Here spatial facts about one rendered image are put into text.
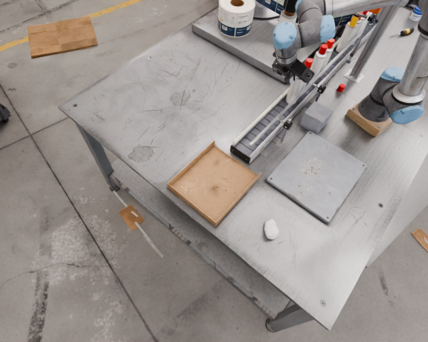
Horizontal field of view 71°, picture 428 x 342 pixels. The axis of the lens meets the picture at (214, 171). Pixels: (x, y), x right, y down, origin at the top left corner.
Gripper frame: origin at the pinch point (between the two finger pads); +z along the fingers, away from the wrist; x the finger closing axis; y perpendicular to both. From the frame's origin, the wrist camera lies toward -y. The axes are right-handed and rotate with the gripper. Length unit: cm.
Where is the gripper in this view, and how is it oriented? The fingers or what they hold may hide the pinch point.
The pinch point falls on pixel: (293, 81)
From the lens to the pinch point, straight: 138.3
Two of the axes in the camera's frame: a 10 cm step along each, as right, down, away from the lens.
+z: 2.9, 1.4, 9.5
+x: -5.7, 8.2, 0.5
